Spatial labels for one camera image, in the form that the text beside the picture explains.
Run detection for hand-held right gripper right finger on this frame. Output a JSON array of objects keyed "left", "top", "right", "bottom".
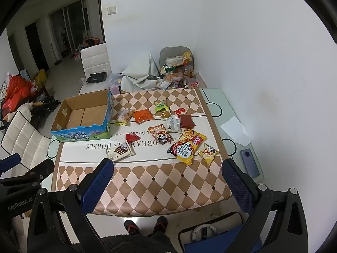
[{"left": 222, "top": 159, "right": 309, "bottom": 253}]

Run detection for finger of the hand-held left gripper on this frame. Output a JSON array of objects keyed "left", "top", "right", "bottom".
[
  {"left": 0, "top": 153, "right": 21, "bottom": 176},
  {"left": 0, "top": 159, "right": 55, "bottom": 190}
]

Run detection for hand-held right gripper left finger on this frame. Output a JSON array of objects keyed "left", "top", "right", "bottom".
[{"left": 26, "top": 158, "right": 115, "bottom": 253}]

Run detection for white chocolate cookie packet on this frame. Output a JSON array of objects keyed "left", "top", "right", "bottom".
[{"left": 106, "top": 144, "right": 135, "bottom": 162}]

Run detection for small yellow cartoon packet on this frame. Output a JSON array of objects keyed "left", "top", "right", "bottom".
[{"left": 197, "top": 143, "right": 220, "bottom": 167}]

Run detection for yellow red noodle packet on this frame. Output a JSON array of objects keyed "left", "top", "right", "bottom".
[{"left": 167, "top": 129, "right": 207, "bottom": 166}]

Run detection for blue printed cardboard box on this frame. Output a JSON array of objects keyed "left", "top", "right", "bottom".
[{"left": 51, "top": 90, "right": 114, "bottom": 143}]

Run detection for panda print snack packet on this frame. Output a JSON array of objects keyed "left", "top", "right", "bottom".
[{"left": 148, "top": 125, "right": 174, "bottom": 145}]

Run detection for orange snack packet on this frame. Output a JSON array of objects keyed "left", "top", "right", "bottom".
[{"left": 133, "top": 109, "right": 154, "bottom": 124}]

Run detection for white printed snack packet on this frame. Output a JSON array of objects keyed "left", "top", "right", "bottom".
[{"left": 162, "top": 116, "right": 182, "bottom": 133}]

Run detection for blue grey smartphone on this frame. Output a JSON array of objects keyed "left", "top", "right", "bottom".
[{"left": 239, "top": 149, "right": 261, "bottom": 178}]

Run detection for white padded chair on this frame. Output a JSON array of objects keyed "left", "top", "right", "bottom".
[
  {"left": 0, "top": 110, "right": 53, "bottom": 174},
  {"left": 79, "top": 43, "right": 112, "bottom": 95}
]

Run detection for white paper sheet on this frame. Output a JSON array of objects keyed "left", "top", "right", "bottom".
[{"left": 220, "top": 117, "right": 252, "bottom": 147}]

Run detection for person's left foot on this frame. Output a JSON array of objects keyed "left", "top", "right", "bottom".
[{"left": 124, "top": 219, "right": 140, "bottom": 236}]

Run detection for person's foot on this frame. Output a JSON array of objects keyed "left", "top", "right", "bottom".
[
  {"left": 124, "top": 219, "right": 140, "bottom": 236},
  {"left": 153, "top": 216, "right": 168, "bottom": 234}
]

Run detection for white crumpled cloth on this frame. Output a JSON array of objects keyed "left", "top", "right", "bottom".
[{"left": 5, "top": 103, "right": 33, "bottom": 122}]

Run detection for white round disc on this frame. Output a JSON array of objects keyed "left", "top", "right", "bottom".
[{"left": 191, "top": 224, "right": 218, "bottom": 241}]

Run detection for black equipment pile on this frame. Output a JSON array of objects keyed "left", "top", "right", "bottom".
[{"left": 32, "top": 96, "right": 62, "bottom": 122}]

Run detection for person's dark clothing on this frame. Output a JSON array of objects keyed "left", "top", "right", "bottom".
[{"left": 76, "top": 233, "right": 177, "bottom": 253}]

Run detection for red cloth pile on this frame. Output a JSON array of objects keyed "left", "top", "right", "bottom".
[{"left": 1, "top": 75, "right": 37, "bottom": 111}]

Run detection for person's right foot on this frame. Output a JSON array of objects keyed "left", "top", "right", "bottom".
[{"left": 153, "top": 216, "right": 168, "bottom": 234}]

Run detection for dark red snack packet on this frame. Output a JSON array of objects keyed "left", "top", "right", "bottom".
[{"left": 178, "top": 114, "right": 197, "bottom": 130}]

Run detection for yellow bag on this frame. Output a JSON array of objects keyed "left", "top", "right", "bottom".
[{"left": 33, "top": 69, "right": 47, "bottom": 87}]

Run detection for green snack packet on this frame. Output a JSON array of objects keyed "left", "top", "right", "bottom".
[{"left": 154, "top": 100, "right": 169, "bottom": 116}]

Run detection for black bag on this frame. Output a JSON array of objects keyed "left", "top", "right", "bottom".
[{"left": 86, "top": 72, "right": 108, "bottom": 84}]

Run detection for clear plastic bag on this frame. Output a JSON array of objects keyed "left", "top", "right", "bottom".
[{"left": 108, "top": 72, "right": 124, "bottom": 85}]

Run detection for pile of snack packets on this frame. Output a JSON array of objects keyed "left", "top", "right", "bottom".
[{"left": 156, "top": 52, "right": 201, "bottom": 90}]

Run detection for grey chair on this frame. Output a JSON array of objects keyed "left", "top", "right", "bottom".
[{"left": 159, "top": 47, "right": 195, "bottom": 69}]

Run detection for sliding glass door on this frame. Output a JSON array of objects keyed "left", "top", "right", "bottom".
[{"left": 49, "top": 0, "right": 88, "bottom": 61}]

